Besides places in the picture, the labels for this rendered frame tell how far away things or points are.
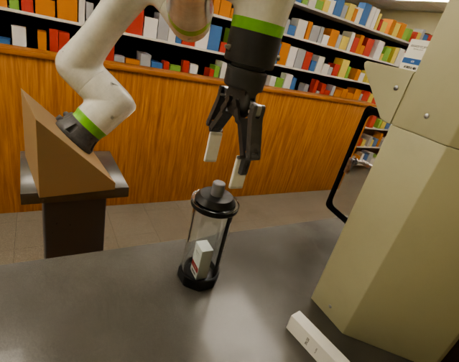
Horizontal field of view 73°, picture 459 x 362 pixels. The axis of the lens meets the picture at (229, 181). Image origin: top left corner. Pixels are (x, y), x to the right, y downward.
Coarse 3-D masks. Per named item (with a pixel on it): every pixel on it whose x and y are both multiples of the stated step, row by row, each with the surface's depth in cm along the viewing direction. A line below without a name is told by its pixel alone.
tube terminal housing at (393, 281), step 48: (432, 48) 53; (432, 96) 53; (384, 144) 61; (432, 144) 54; (384, 192) 61; (432, 192) 55; (384, 240) 62; (432, 240) 58; (336, 288) 73; (384, 288) 64; (432, 288) 61; (384, 336) 69; (432, 336) 65
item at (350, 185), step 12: (372, 120) 100; (372, 132) 100; (384, 132) 96; (360, 144) 105; (372, 144) 100; (360, 156) 104; (372, 156) 100; (360, 168) 104; (348, 180) 109; (360, 180) 104; (336, 192) 114; (348, 192) 109; (336, 204) 114; (348, 204) 108
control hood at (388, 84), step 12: (372, 72) 63; (384, 72) 61; (396, 72) 59; (408, 72) 57; (372, 84) 63; (384, 84) 61; (396, 84) 59; (408, 84) 57; (384, 96) 61; (396, 96) 59; (384, 108) 61; (396, 108) 59; (384, 120) 61
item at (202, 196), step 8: (216, 184) 65; (224, 184) 66; (200, 192) 67; (208, 192) 67; (216, 192) 66; (224, 192) 69; (200, 200) 65; (208, 200) 64; (216, 200) 65; (224, 200) 66; (232, 200) 67; (208, 208) 64; (216, 208) 64; (224, 208) 65; (232, 208) 66
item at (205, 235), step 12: (192, 216) 68; (204, 216) 65; (192, 228) 68; (204, 228) 66; (216, 228) 66; (192, 240) 69; (204, 240) 67; (216, 240) 68; (192, 252) 70; (204, 252) 69; (216, 252) 70; (192, 264) 71; (204, 264) 70; (192, 276) 72; (204, 276) 72
